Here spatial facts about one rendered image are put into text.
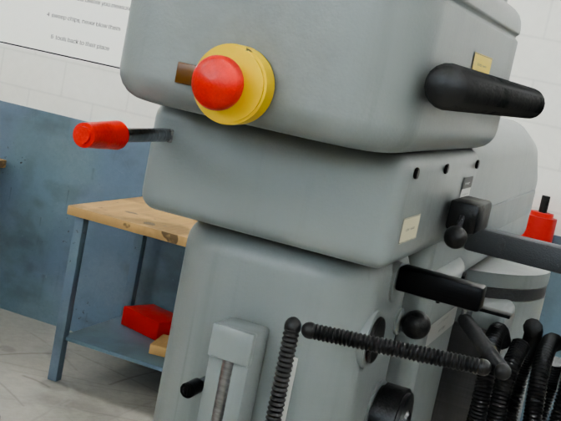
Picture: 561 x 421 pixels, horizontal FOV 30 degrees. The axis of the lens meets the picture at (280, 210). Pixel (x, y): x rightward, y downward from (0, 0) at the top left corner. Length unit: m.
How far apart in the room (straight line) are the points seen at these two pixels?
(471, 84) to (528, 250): 0.50
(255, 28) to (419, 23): 0.12
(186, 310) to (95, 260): 5.06
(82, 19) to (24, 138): 0.77
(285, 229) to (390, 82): 0.18
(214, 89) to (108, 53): 5.23
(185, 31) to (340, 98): 0.14
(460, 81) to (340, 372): 0.31
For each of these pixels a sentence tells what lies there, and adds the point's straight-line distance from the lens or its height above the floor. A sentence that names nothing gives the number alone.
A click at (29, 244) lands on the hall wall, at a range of 6.27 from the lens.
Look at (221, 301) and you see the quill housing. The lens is 0.96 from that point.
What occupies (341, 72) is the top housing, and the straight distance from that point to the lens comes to 0.77.
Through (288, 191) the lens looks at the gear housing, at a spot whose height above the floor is 1.68.
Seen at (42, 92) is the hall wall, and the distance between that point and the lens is 6.20.
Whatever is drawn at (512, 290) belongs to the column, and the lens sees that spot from 1.47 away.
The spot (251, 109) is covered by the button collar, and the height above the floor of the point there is 1.75.
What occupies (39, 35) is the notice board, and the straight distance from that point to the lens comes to 6.22.
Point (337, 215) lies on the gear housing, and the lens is 0.87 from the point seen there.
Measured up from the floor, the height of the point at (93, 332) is 0.23.
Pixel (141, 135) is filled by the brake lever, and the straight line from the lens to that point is 0.88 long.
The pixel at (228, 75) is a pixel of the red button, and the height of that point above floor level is 1.77.
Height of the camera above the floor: 1.79
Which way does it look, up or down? 8 degrees down
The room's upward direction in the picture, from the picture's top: 11 degrees clockwise
